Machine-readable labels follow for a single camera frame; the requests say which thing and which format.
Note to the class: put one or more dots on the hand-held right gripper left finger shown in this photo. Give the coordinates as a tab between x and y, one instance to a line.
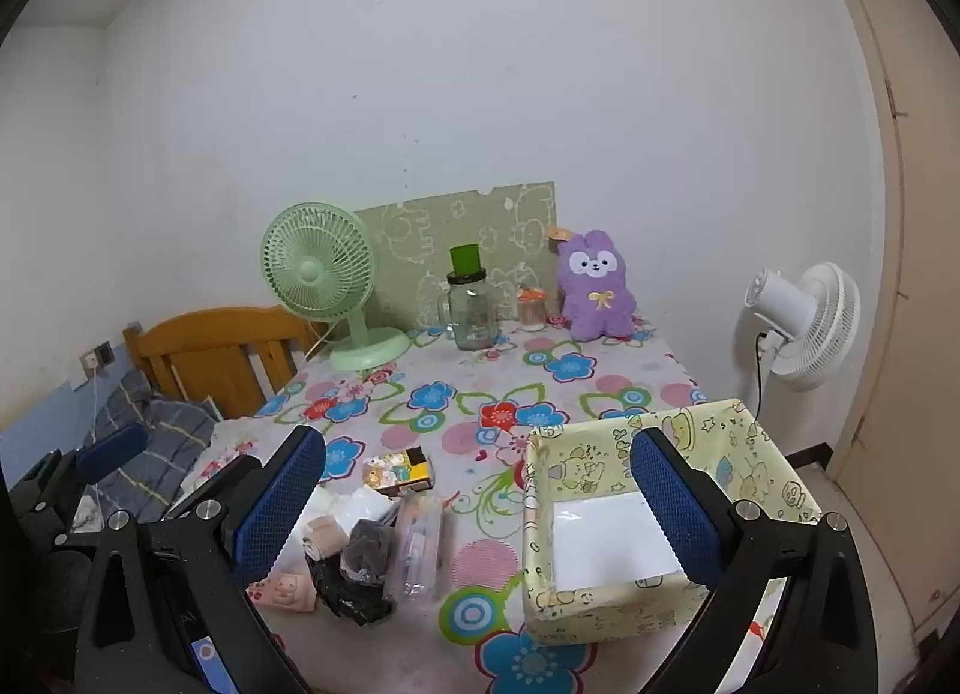
277	506

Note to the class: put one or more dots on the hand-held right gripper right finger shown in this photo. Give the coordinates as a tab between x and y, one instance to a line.
675	506

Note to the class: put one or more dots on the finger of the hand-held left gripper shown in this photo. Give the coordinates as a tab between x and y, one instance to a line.
214	485
112	450

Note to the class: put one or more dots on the beige sock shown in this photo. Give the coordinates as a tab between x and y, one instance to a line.
322	540

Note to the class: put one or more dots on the white cloth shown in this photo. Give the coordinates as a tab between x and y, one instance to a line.
352	506

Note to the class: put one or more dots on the pink printed cloth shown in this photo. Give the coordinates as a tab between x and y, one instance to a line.
289	591

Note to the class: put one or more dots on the grey sock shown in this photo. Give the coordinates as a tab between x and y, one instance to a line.
367	548

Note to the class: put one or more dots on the black lace cloth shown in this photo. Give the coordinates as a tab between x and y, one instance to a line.
345	598

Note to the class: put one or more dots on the printed cartoon packet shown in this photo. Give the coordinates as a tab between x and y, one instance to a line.
394	473

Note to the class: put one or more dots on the yellow printed storage box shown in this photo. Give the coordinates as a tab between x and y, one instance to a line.
577	611

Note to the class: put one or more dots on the clear plastic pouch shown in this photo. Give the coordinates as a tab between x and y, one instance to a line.
416	551

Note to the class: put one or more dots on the grey plaid blanket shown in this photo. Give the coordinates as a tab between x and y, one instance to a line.
172	431

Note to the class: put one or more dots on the floral tablecloth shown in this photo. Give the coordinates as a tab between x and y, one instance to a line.
465	439

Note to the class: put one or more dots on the purple plush bunny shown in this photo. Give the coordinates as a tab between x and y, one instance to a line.
596	296

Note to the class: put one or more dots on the white floor fan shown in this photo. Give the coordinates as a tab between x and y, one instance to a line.
817	326

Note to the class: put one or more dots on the green desk fan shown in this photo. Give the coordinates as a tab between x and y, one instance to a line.
311	266

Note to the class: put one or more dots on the small jar with orange lid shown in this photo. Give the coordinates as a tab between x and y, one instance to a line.
531	311

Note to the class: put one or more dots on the glass jar with green lid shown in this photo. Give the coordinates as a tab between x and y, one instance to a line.
472	319

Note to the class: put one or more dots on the beige door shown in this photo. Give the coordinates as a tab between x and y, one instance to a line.
900	289

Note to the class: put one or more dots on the green patterned board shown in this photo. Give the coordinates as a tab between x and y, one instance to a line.
450	214

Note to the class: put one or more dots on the wall socket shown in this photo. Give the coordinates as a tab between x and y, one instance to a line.
97	356

